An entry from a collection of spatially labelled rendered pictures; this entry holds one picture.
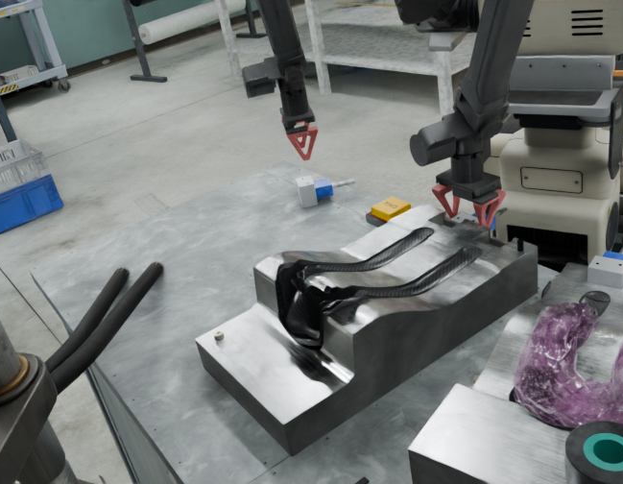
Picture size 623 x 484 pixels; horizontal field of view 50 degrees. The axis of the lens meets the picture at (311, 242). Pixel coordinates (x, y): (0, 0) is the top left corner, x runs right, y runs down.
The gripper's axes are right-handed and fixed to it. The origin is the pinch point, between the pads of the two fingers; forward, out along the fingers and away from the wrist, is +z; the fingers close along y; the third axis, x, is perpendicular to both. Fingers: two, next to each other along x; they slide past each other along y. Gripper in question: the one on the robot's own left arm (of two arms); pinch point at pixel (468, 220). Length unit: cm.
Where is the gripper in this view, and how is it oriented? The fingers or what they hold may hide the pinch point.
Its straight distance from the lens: 129.0
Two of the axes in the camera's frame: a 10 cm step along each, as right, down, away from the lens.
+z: 1.5, 8.6, 4.9
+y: 6.0, 3.2, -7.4
